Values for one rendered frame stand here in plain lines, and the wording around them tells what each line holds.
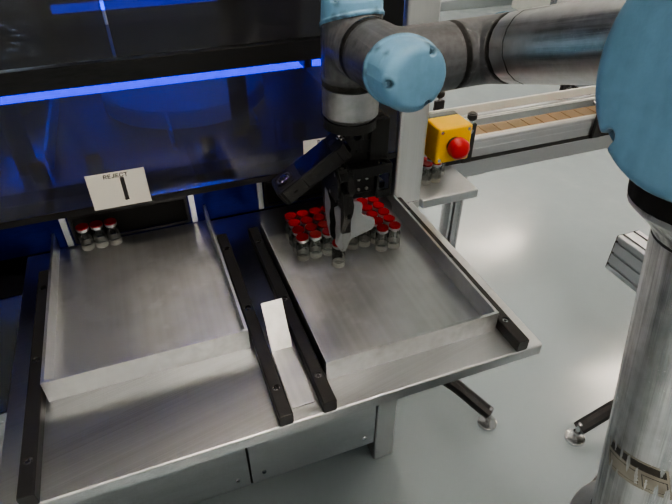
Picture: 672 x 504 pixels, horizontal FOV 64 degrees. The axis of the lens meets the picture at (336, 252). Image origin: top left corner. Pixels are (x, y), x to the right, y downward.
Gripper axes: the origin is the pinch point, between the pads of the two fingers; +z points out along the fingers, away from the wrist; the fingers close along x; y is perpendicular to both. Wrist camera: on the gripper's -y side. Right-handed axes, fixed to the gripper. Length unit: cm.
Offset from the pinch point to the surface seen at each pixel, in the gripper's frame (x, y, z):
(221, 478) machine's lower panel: 16, -25, 79
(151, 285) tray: 8.0, -28.4, 7.0
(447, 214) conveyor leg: 31, 41, 24
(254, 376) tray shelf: -15.5, -17.3, 7.4
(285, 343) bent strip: -11.9, -12.0, 6.6
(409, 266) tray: -2.1, 12.3, 7.1
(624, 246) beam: 23, 97, 43
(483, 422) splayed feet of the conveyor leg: 15, 55, 94
